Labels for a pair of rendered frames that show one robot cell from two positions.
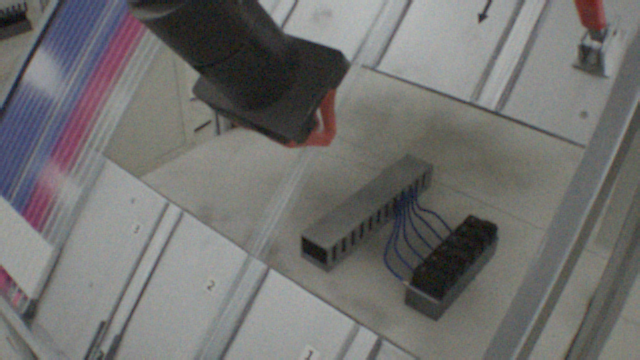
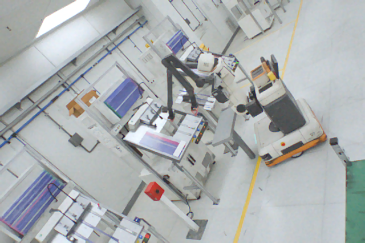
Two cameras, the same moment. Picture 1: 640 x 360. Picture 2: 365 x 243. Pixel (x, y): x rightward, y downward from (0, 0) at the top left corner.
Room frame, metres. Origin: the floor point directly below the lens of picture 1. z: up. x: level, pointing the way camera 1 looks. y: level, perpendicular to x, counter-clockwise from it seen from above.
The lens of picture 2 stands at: (-0.13, 2.93, 1.87)
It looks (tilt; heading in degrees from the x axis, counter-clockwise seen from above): 18 degrees down; 277
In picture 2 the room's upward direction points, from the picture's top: 42 degrees counter-clockwise
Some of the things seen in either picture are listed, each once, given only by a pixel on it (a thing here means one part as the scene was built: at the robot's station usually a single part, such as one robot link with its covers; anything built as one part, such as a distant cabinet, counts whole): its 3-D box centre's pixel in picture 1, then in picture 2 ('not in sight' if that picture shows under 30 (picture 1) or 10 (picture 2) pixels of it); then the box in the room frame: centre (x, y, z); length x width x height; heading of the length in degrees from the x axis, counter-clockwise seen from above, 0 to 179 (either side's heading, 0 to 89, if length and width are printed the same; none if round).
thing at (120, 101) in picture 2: not in sight; (122, 98); (0.67, -0.13, 1.52); 0.51 x 0.13 x 0.27; 49
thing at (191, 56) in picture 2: not in sight; (210, 82); (-0.29, -1.16, 0.65); 1.01 x 0.73 x 1.29; 139
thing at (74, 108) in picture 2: not in sight; (89, 94); (0.96, -0.24, 1.82); 0.68 x 0.30 x 0.20; 49
